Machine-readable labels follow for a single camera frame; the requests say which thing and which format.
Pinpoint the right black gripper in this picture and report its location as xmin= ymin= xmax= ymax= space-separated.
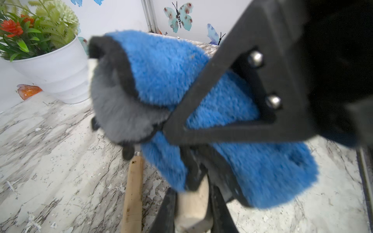
xmin=163 ymin=1 xmax=373 ymax=146

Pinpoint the white pot with plant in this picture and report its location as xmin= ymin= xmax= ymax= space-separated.
xmin=1 ymin=1 xmax=89 ymax=104

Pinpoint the blue grey rag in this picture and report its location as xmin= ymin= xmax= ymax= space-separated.
xmin=87 ymin=30 xmax=319 ymax=209

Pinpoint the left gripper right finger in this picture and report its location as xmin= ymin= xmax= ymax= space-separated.
xmin=210 ymin=184 xmax=239 ymax=233

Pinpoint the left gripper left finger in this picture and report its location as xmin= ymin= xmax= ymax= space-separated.
xmin=149 ymin=188 xmax=176 ymax=233

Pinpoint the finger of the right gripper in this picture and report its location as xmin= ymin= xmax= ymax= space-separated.
xmin=192 ymin=145 xmax=251 ymax=207

